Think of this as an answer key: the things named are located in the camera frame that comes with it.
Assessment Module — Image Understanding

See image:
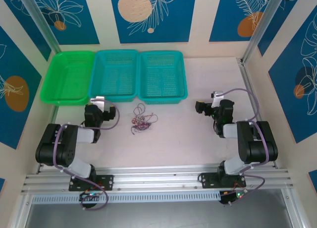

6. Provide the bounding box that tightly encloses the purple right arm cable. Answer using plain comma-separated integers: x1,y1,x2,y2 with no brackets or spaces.
222,88,270,207

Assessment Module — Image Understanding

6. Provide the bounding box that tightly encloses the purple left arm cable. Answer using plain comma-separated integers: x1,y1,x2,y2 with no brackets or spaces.
53,100,121,211

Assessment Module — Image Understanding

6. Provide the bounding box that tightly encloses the slotted grey cable duct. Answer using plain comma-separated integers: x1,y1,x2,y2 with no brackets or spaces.
32,191,221,204

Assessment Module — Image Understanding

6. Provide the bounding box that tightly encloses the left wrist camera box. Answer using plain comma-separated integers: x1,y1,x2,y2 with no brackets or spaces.
90,96,105,108

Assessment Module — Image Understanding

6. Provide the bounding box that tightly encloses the aluminium rail frame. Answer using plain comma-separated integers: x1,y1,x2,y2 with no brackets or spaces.
21,165,294,194

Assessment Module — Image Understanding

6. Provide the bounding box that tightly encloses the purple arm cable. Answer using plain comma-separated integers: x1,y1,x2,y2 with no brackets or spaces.
222,88,270,207
53,100,121,211

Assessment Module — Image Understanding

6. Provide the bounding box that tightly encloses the aluminium corner post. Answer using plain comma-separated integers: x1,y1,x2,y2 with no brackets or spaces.
18,0,61,54
242,0,285,65

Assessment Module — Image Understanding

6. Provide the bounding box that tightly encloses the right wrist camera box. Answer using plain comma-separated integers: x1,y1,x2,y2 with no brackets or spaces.
210,90,224,109

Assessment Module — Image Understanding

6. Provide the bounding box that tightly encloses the teal plastic basket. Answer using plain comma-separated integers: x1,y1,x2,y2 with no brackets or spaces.
88,49,139,104
137,51,188,105

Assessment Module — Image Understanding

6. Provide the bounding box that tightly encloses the green plastic basket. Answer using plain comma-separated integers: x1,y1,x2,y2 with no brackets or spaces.
40,51,96,107

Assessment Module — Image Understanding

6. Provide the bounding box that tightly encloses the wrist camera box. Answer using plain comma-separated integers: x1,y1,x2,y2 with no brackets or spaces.
210,90,224,109
90,96,105,108

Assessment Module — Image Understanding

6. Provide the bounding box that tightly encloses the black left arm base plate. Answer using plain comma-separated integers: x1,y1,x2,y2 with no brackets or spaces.
68,174,114,191

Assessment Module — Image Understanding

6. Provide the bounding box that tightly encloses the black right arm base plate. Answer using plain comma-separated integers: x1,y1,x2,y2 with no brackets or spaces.
199,172,247,189

